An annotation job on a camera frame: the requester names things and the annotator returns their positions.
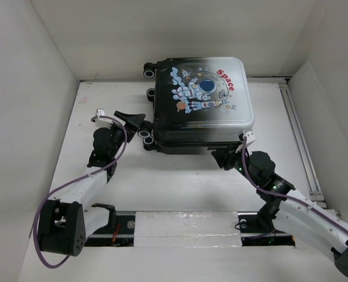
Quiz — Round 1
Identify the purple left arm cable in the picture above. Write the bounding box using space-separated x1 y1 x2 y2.
34 116 129 268

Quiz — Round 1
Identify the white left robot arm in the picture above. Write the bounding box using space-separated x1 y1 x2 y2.
33 109 145 256

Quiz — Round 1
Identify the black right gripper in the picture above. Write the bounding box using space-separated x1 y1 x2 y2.
211 141 260 187

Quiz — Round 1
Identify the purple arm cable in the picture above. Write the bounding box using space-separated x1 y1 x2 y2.
34 116 129 268
240 137 348 244

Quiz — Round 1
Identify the black white astronaut suitcase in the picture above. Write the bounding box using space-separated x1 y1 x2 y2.
138 57 255 155

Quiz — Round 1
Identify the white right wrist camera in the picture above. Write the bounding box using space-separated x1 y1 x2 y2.
239 130 256 147

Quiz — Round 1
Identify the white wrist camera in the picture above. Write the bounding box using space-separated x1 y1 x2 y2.
239 130 256 147
91 109 112 127

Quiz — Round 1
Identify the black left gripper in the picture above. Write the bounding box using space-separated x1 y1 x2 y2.
107 112 144 158

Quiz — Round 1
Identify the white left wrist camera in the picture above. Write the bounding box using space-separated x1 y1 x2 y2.
91 109 112 127

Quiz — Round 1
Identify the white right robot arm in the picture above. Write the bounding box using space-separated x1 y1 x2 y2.
211 148 348 278

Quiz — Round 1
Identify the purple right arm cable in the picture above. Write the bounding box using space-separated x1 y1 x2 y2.
240 137 348 244

